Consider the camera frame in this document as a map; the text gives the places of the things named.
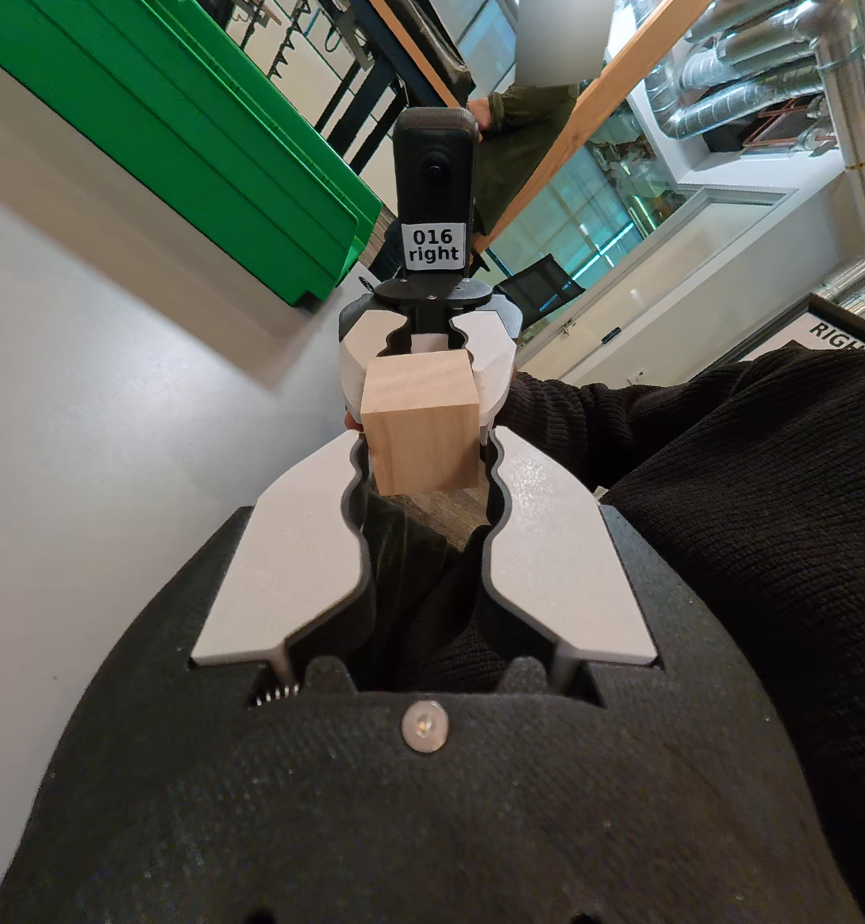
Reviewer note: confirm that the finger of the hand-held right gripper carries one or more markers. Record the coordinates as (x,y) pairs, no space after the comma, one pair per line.
(356,354)
(496,361)

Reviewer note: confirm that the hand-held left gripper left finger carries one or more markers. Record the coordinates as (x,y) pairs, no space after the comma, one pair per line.
(288,563)

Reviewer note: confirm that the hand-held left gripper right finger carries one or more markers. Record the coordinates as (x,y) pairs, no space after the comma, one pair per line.
(569,563)

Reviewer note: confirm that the large plain wooden cube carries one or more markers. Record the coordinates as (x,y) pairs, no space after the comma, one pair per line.
(421,426)

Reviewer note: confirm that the green plastic bin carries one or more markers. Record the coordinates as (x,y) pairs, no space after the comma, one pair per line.
(187,144)

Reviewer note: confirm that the person's right forearm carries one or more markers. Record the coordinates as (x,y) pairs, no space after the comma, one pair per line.
(620,419)

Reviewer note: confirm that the wooden top standing desk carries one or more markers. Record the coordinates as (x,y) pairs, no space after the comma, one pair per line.
(410,50)

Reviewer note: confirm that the person's right hand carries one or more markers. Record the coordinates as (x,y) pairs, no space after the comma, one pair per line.
(353,422)

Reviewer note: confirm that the black office chair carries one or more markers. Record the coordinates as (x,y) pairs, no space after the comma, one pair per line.
(548,289)

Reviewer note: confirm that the person's black sweater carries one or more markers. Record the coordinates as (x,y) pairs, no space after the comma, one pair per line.
(764,650)

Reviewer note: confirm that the white door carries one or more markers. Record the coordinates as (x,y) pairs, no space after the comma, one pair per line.
(692,274)

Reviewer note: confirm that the silver pipe bundle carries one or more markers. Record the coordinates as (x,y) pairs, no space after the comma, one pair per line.
(735,108)

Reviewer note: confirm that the black framed sign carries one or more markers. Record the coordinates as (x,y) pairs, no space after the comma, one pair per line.
(836,328)

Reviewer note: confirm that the wooden post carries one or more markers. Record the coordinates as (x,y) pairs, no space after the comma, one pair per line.
(605,94)

